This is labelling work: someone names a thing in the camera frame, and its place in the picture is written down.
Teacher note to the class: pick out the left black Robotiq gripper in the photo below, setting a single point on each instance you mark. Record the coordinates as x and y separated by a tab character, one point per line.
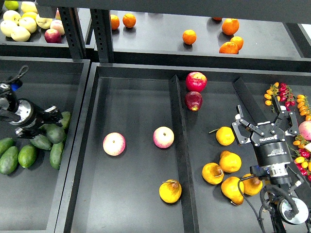
29	118

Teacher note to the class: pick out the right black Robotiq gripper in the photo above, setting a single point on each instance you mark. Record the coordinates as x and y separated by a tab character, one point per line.
268	140

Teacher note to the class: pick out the dark green avocado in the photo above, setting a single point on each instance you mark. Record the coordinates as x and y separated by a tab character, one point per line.
54	133

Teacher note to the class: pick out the yellow pear with brown top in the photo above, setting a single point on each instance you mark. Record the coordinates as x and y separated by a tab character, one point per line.
170	191

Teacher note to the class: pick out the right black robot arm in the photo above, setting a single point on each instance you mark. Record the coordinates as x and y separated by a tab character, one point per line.
283	205

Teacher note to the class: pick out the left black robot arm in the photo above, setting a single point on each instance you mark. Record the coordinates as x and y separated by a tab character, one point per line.
8	99

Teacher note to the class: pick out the dark avocado centre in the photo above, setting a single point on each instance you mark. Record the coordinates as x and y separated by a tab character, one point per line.
41	142

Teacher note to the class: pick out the green avocado upper right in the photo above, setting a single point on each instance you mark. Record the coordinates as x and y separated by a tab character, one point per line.
65	121

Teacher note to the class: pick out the green avocado lower right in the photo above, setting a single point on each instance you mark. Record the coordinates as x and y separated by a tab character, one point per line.
56	155

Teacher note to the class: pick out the light green avocado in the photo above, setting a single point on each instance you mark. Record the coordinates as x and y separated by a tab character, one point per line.
27	156

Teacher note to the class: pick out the green avocado far left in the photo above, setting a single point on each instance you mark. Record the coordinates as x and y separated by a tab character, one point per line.
5	144

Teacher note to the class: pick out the yellow pear with stem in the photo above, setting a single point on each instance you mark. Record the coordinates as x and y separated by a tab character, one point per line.
224	135

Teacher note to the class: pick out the yellow pear middle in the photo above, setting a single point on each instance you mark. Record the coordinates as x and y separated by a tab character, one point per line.
230	162

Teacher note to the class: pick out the yellow pear right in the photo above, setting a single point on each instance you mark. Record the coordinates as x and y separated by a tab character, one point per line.
252	186

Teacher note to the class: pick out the yellow pear curled stem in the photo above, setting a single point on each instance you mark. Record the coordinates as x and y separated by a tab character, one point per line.
212	173

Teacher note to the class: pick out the yellow pear bottom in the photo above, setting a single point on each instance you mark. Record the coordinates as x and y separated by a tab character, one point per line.
230	189

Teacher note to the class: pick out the black tray divider right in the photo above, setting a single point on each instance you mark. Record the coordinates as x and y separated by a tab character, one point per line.
253	114

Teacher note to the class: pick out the red chili pepper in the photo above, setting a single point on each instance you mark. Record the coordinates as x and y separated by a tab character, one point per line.
287	105

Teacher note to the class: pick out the orange cherry tomato bunch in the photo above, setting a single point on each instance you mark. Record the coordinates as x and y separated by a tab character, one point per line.
272	92

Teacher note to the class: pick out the red cherry tomato bunch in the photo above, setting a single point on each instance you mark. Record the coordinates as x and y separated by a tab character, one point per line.
286	94

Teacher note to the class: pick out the pink peach right edge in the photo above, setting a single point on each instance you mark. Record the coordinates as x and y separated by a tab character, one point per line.
305	130

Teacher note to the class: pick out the mixed cherry tomatoes lower right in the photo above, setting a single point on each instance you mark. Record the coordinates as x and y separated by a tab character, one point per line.
301	156

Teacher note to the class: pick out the dark red apple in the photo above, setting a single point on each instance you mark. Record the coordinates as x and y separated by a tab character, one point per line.
193	100

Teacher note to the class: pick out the black left tray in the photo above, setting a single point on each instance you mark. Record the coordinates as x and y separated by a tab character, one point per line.
30	197

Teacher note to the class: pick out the pink apple left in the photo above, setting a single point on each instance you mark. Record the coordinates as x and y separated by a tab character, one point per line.
114	144

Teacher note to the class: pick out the pink apple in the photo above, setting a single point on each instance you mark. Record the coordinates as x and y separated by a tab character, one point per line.
114	144
163	137

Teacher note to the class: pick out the bright red apple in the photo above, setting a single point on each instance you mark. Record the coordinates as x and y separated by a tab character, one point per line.
196	81

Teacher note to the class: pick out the orange front right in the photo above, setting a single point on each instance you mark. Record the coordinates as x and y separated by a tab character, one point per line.
229	48

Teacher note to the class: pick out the orange small right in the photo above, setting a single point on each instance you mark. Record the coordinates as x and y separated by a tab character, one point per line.
239	41

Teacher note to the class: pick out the red apple on shelf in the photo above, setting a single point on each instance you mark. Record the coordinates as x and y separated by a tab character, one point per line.
53	36

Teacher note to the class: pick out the pale yellow apple front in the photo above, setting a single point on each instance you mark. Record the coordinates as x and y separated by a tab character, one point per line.
20	34

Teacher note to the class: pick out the pink peach on shelf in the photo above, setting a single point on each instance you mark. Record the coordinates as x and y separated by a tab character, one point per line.
58	25

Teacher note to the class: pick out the pale yellow apple middle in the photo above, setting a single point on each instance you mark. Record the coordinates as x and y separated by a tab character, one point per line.
29	24

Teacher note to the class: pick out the pink apple centre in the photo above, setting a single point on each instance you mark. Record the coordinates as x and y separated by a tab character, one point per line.
163	137

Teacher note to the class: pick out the black shelf post left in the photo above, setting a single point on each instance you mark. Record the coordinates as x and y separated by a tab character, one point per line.
73	32

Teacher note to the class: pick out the black shelf post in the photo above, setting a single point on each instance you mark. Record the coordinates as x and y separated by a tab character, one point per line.
101	25
73	32

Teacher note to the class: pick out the black shelf post right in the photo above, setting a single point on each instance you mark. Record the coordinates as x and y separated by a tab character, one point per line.
101	25

